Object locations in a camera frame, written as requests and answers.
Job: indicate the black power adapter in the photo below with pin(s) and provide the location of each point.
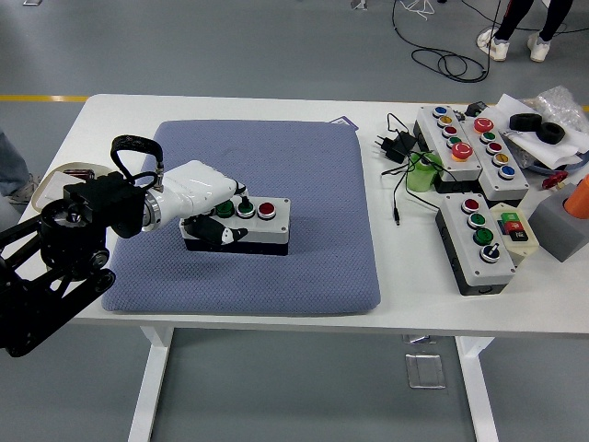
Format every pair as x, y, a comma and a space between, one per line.
398, 146

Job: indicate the person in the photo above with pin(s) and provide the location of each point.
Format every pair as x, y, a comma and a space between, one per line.
9, 161
515, 14

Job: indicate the grey four-button control box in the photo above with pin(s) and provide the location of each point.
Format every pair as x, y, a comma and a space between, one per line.
478, 276
276, 225

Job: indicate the grey block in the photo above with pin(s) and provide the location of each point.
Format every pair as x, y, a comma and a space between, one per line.
557, 230

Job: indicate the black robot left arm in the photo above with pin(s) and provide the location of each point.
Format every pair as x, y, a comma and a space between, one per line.
46, 285

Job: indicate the blue round dish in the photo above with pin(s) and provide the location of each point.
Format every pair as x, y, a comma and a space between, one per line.
538, 169

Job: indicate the white paper sheet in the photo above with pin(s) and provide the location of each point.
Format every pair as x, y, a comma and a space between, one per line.
506, 108

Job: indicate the cream oval tray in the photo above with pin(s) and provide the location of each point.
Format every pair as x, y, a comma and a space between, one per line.
102, 169

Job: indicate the white table leg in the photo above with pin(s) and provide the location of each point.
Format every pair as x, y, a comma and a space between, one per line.
478, 391
147, 391

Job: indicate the dark red small object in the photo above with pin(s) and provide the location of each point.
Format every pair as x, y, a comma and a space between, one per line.
80, 174

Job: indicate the clear bubble wrap bag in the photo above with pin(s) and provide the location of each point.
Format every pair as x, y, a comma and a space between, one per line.
559, 99

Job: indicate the purple-edged card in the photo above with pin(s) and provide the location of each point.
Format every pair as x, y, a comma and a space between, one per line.
343, 120

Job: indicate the metal floor socket cover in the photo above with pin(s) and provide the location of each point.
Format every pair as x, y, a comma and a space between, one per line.
425, 370
421, 340

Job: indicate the cream three-key switch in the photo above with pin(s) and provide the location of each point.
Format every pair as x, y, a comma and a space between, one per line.
524, 248

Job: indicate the white wall switch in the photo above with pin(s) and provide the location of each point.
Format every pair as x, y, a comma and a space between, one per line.
55, 182

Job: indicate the small black device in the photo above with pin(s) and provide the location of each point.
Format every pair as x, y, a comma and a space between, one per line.
474, 110

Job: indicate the green cup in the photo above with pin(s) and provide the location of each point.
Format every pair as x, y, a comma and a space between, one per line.
419, 179

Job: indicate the orange cylinder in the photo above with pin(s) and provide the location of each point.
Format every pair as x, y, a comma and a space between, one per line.
580, 200

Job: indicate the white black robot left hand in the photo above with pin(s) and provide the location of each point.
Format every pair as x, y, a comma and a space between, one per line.
198, 189

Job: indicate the blue-grey fabric mat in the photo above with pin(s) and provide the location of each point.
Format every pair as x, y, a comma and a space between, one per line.
285, 276

